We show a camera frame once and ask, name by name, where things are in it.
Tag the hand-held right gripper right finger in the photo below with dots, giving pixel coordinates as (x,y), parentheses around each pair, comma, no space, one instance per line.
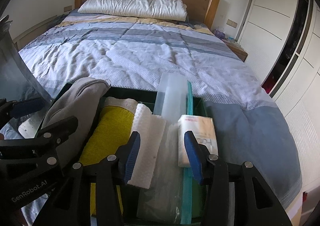
(194,159)

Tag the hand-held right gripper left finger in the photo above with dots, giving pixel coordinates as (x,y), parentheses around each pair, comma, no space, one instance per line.
(131,157)

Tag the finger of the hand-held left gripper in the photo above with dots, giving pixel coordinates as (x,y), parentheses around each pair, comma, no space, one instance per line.
(27,107)
(60,128)

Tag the white cloth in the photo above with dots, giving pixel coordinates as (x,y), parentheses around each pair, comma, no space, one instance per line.
(148,136)

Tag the light grey cloth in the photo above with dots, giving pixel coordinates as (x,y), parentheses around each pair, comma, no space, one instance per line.
(75,101)

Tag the white tissue packet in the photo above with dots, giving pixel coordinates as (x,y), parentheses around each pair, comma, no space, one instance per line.
(202,128)

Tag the yellow towel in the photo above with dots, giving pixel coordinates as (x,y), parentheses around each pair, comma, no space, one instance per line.
(107,131)

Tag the green tray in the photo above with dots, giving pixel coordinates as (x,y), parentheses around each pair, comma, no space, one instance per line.
(200,108)

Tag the clear plastic bag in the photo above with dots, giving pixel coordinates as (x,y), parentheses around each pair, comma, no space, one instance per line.
(170,96)

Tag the dark glass pitcher wooden lid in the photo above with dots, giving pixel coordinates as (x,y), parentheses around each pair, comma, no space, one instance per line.
(17,73)

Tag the beige panelled ledge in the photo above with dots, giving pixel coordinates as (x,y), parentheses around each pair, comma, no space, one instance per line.
(35,30)

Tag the striped bed blanket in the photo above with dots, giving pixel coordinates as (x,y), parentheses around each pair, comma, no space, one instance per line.
(150,48)

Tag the wooden nightstand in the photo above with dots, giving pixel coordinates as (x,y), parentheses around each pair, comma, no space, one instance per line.
(238,52)

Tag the red and white object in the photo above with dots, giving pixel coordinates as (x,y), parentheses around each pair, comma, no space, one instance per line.
(305,196)

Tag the small items on nightstand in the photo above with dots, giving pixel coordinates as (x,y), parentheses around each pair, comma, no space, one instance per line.
(225,35)

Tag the white pillow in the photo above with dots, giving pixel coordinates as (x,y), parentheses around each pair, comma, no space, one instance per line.
(132,5)

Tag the white wardrobe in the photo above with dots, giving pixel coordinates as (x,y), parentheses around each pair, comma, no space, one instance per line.
(275,3)

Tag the wall switch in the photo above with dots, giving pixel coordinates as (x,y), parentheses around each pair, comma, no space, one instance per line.
(231,23)
(68,8)

